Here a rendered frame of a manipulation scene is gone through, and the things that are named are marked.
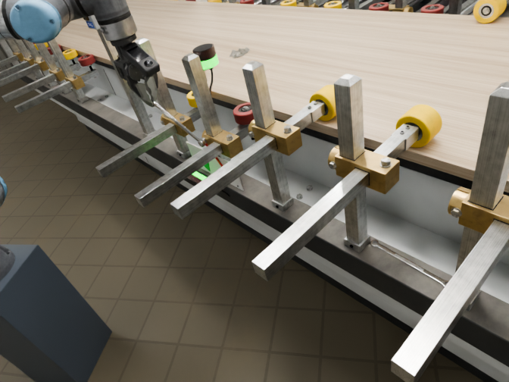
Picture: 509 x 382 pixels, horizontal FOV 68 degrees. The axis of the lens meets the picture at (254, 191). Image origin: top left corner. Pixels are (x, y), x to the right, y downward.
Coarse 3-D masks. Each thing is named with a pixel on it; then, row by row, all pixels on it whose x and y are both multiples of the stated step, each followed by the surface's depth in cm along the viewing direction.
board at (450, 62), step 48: (144, 0) 281; (96, 48) 207; (192, 48) 171; (240, 48) 158; (288, 48) 146; (336, 48) 136; (384, 48) 128; (432, 48) 120; (480, 48) 113; (240, 96) 123; (288, 96) 116; (384, 96) 104; (432, 96) 99; (480, 96) 94; (432, 144) 84
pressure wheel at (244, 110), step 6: (246, 102) 117; (234, 108) 116; (240, 108) 116; (246, 108) 114; (234, 114) 114; (240, 114) 112; (246, 114) 112; (252, 114) 112; (240, 120) 113; (246, 120) 113; (252, 120) 113; (252, 138) 121
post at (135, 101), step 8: (104, 40) 132; (112, 48) 134; (112, 56) 135; (120, 80) 143; (128, 88) 143; (128, 96) 146; (136, 96) 146; (136, 104) 147; (136, 112) 150; (144, 112) 151; (144, 120) 152; (144, 128) 154; (152, 128) 156
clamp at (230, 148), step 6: (204, 132) 117; (222, 132) 114; (228, 132) 113; (210, 138) 113; (216, 138) 112; (222, 138) 111; (234, 138) 110; (210, 144) 116; (222, 144) 110; (228, 144) 108; (234, 144) 110; (240, 144) 111; (222, 150) 112; (228, 150) 109; (234, 150) 111; (240, 150) 112; (228, 156) 112
